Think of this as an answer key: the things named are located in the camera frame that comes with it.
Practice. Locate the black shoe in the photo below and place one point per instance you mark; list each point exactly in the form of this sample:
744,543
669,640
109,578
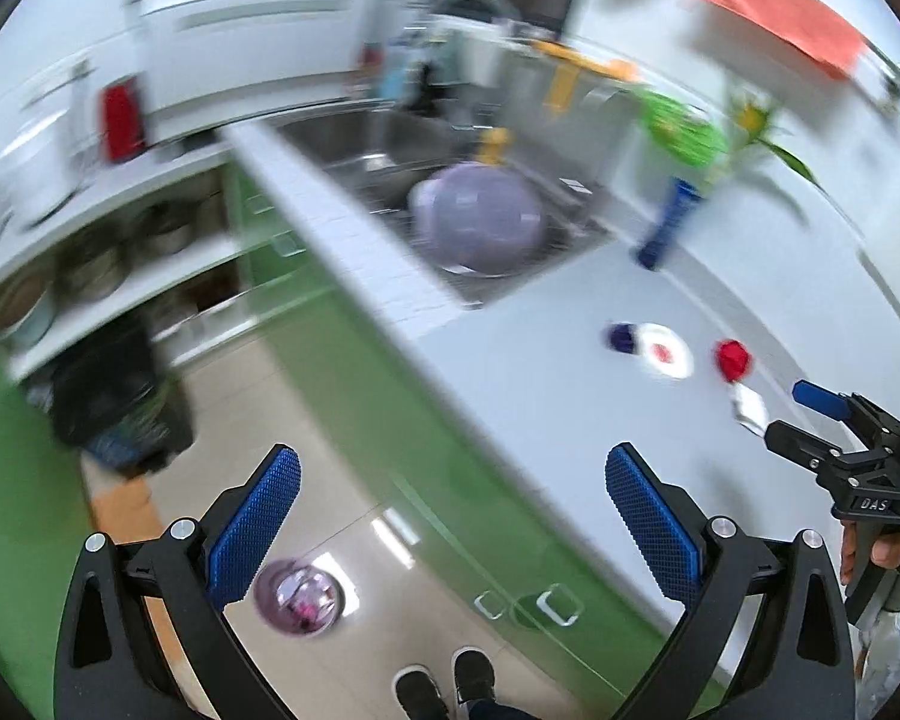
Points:
474,675
420,694

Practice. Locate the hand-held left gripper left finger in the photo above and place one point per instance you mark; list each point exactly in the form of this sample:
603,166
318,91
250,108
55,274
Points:
259,517

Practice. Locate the red crumpled paper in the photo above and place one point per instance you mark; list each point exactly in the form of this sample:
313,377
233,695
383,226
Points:
733,360

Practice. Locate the white dishwasher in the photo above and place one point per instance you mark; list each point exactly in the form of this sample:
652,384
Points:
255,30

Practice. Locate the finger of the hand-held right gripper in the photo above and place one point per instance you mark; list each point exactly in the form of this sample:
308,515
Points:
802,444
821,396

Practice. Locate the yellow sponge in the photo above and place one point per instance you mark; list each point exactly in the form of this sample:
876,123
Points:
493,145

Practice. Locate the green door panel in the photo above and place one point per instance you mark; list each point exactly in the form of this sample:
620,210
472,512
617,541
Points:
15,540

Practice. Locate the purple plastic bowl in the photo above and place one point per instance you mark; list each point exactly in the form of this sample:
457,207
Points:
480,217

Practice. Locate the white paper napkin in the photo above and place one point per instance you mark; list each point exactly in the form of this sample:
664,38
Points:
750,409

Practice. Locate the yellow plastic rack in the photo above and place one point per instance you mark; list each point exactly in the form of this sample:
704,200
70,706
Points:
566,79

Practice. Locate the orange cloth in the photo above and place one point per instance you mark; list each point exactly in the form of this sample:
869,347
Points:
787,7

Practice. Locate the stainless steel sink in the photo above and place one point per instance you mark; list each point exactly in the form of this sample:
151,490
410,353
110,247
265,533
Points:
345,135

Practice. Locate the white plate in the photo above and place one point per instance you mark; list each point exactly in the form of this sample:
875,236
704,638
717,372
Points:
679,367

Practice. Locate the white round appliance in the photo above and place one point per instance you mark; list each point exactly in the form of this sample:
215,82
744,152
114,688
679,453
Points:
37,180

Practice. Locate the white shelf unit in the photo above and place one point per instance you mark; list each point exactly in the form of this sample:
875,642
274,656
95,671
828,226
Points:
195,266

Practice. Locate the small steel pot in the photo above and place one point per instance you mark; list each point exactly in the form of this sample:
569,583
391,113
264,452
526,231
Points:
171,229

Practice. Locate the purple foil wrapper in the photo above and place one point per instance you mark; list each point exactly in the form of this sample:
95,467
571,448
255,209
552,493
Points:
622,337

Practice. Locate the green plastic basket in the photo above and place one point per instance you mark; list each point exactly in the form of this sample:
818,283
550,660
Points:
679,127

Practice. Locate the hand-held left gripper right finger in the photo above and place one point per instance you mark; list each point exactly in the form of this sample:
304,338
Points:
652,521

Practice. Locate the person's right hand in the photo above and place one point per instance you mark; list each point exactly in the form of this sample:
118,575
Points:
889,551

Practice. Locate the purple basin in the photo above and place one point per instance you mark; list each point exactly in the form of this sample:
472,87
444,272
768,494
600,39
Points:
300,600

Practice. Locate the black trash bin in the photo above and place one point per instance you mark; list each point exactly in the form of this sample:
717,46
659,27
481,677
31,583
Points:
120,397

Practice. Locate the large steel pot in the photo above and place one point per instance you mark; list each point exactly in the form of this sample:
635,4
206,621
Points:
90,274

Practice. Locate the red container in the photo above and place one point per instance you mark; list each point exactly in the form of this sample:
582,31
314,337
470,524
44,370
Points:
124,120

